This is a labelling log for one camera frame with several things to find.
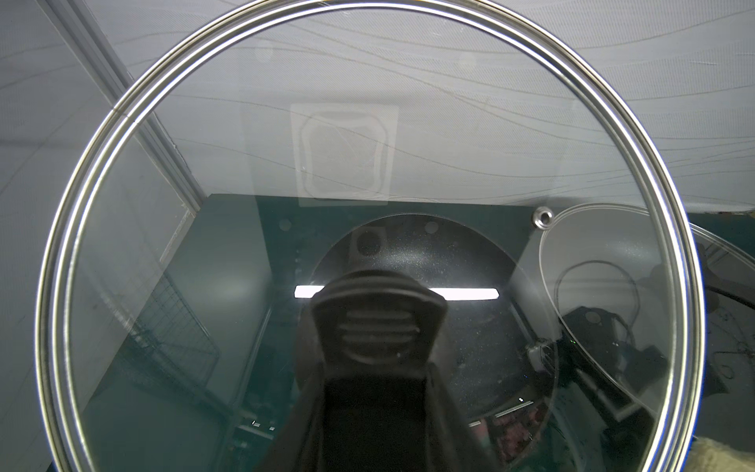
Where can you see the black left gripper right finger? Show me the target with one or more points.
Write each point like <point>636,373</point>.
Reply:
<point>450,443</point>

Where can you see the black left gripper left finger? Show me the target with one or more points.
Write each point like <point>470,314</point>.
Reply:
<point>298,444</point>

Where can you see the glass pot lid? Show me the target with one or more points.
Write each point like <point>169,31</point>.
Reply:
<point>242,155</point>
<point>607,277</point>

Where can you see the yellow cleaning cloth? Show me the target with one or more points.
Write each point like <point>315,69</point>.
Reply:
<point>707,455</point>

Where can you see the left black frying pan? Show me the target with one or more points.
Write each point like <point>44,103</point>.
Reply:
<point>484,347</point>

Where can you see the white wire basket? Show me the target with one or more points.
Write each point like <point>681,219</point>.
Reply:
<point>167,343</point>

